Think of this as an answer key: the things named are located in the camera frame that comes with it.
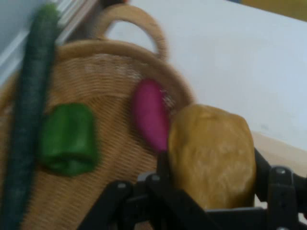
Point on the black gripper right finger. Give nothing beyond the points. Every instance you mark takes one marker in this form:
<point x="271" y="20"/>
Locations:
<point x="285" y="196"/>

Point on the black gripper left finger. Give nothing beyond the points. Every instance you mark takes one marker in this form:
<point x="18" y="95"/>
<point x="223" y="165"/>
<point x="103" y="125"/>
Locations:
<point x="153" y="203"/>

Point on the yellow-brown potato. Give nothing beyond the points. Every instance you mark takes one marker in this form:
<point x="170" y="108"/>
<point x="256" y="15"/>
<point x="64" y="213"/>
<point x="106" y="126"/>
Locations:
<point x="213" y="155"/>

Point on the magenta eggplant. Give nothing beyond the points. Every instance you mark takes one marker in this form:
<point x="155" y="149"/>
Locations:
<point x="149" y="115"/>

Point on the green bell pepper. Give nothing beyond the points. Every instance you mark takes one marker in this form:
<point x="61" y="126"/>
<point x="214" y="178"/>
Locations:
<point x="68" y="139"/>

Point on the long dark green cucumber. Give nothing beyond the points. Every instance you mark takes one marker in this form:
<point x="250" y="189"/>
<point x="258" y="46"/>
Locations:
<point x="31" y="95"/>

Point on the aluminium rail along wall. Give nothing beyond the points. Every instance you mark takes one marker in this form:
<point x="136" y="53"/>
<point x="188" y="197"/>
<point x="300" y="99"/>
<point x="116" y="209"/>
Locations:
<point x="72" y="19"/>

